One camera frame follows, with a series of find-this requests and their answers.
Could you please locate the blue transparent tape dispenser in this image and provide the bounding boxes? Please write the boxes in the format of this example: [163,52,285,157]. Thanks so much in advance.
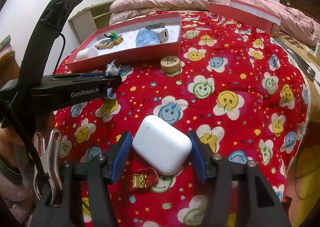
[136,28,160,48]

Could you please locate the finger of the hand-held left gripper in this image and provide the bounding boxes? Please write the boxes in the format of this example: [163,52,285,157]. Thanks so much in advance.
[42,73,109,81]
[30,76,123,112]

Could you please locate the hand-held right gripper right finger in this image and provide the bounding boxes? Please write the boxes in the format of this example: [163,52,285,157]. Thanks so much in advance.
[187,130,292,227]

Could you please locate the wooden block stand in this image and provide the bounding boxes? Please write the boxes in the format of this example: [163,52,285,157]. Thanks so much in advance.
[94,41,113,50]

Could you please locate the small white jar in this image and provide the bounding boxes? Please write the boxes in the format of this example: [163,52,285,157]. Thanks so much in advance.
[76,47,99,62]

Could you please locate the red cardboard box lid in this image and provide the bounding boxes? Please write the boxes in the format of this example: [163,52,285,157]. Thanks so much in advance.
[208,0,282,37]

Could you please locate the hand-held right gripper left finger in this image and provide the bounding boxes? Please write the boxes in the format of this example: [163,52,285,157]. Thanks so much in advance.
[30,131,133,227]

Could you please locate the round wooden chess piece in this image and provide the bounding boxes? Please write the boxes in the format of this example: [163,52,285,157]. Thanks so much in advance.
[160,55,181,74]

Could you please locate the dark wooden furniture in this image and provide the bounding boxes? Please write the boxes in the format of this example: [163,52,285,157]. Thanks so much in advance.
[277,0,320,22]

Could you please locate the wooden desk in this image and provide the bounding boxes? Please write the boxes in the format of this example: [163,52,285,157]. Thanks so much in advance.
[0,34,21,88]

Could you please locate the grey-green shelf unit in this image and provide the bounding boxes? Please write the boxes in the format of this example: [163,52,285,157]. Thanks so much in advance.
[68,0,116,43]

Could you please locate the red cardboard box tray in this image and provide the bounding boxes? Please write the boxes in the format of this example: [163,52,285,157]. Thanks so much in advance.
[65,12,182,73]

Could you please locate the green figure keychain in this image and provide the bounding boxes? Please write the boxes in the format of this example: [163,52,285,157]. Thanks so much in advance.
[105,31,120,41]

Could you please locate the red and gold toy car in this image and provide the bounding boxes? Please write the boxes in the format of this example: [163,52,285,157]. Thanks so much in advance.
[128,166,159,193]

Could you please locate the white earbud case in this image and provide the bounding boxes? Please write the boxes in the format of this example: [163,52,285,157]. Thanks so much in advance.
[132,114,193,176]

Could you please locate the white charger plug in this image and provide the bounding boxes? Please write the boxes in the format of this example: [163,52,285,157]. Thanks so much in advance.
[154,28,169,43]

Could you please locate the grey transparent hexagonal plate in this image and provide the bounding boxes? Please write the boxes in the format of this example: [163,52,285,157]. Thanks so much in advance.
[146,22,166,32]

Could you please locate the metal spring clip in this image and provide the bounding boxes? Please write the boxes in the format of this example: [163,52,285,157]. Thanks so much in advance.
[33,128,63,207]

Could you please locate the yellow printed sheet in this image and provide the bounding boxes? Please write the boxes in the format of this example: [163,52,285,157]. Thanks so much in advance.
[287,139,320,227]

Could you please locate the red smiley printed blanket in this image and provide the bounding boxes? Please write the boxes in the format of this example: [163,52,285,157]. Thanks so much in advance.
[52,10,312,227]

